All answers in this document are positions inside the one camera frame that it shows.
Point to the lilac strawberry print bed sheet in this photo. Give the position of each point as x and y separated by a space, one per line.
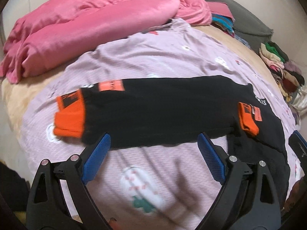
159 186

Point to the striped folded clothes stack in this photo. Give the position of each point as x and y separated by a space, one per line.
222 17

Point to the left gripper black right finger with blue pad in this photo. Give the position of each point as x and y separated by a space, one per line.
247 198

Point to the grey headboard cover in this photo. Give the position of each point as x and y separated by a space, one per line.
247 26

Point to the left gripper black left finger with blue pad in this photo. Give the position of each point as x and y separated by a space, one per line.
47 208

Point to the black garment with orange cuffs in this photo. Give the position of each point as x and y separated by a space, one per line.
158 111

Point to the pink plush blanket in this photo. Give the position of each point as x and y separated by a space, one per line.
61 30

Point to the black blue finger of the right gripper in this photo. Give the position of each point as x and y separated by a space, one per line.
298 145

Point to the pile of mixed folded clothes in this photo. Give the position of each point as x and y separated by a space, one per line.
286 74

